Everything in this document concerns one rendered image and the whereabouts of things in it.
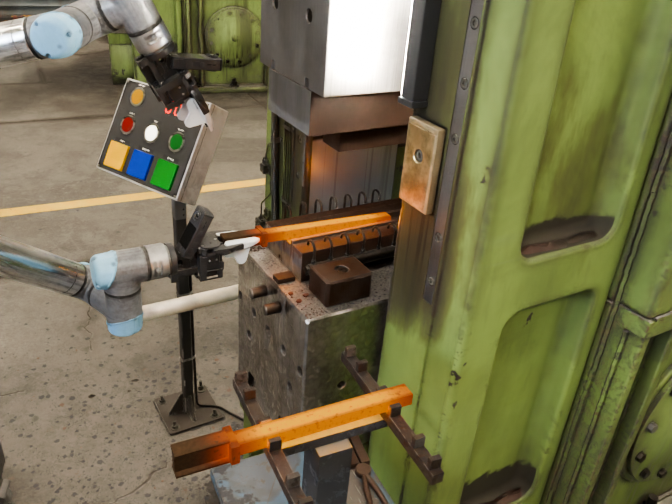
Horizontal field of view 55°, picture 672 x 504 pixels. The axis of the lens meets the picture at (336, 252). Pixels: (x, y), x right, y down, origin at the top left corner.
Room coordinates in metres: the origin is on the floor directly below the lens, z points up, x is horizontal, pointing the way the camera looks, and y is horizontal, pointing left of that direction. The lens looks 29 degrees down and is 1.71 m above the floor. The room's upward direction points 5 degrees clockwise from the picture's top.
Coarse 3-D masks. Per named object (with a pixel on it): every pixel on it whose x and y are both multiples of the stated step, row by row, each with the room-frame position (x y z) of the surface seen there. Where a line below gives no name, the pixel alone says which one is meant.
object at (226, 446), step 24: (336, 408) 0.79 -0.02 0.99; (360, 408) 0.79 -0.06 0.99; (384, 408) 0.81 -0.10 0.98; (216, 432) 0.71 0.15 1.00; (240, 432) 0.72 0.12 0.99; (264, 432) 0.72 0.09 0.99; (288, 432) 0.73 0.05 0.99; (312, 432) 0.75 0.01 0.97; (192, 456) 0.67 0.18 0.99; (216, 456) 0.69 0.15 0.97
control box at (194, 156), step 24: (144, 96) 1.81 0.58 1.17; (120, 120) 1.81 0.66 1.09; (144, 120) 1.77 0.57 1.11; (168, 120) 1.73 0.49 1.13; (216, 120) 1.71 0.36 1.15; (144, 144) 1.72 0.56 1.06; (168, 144) 1.68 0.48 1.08; (192, 144) 1.65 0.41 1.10; (216, 144) 1.71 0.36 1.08; (192, 168) 1.63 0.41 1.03; (168, 192) 1.60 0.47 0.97; (192, 192) 1.63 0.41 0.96
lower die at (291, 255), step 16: (352, 208) 1.58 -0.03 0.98; (368, 208) 1.57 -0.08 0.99; (384, 208) 1.58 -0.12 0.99; (400, 208) 1.58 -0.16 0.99; (272, 224) 1.45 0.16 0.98; (288, 224) 1.43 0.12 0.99; (368, 224) 1.45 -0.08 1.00; (384, 224) 1.47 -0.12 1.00; (304, 240) 1.35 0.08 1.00; (320, 240) 1.36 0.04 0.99; (336, 240) 1.37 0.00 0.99; (352, 240) 1.37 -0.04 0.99; (368, 240) 1.39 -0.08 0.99; (384, 240) 1.41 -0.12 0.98; (288, 256) 1.34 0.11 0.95; (304, 256) 1.29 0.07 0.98; (320, 256) 1.31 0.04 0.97; (336, 256) 1.34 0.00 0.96
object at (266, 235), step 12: (360, 216) 1.47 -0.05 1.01; (372, 216) 1.48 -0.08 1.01; (384, 216) 1.49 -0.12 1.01; (276, 228) 1.34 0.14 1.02; (288, 228) 1.35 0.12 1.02; (300, 228) 1.36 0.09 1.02; (312, 228) 1.37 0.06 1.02; (324, 228) 1.39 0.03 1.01; (336, 228) 1.41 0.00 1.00; (228, 240) 1.26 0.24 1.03; (264, 240) 1.30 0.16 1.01; (276, 240) 1.32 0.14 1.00
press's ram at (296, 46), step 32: (288, 0) 1.38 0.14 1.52; (320, 0) 1.27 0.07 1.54; (352, 0) 1.27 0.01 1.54; (384, 0) 1.31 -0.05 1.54; (288, 32) 1.38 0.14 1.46; (320, 32) 1.27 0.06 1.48; (352, 32) 1.28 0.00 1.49; (384, 32) 1.32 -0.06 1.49; (288, 64) 1.38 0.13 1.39; (320, 64) 1.26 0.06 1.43; (352, 64) 1.28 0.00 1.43; (384, 64) 1.32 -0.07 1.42
